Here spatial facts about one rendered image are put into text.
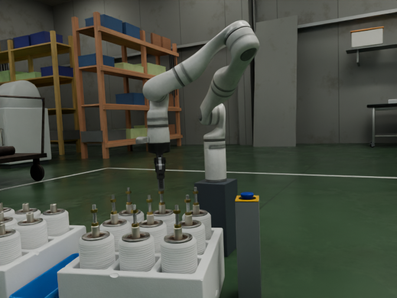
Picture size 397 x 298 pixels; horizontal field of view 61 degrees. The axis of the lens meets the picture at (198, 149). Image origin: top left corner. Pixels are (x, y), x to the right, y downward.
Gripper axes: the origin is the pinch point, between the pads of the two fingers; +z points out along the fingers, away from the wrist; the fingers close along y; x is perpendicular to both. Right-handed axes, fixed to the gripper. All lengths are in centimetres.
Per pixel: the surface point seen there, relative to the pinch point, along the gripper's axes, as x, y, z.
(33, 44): 245, 647, -197
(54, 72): 198, 609, -133
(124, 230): 11.9, -11.0, 11.5
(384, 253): -87, 6, 35
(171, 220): -2.7, -3.9, 11.5
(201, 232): -10.8, -18.4, 11.5
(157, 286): 2.6, -32.3, 19.4
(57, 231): 37.0, 8.4, 15.8
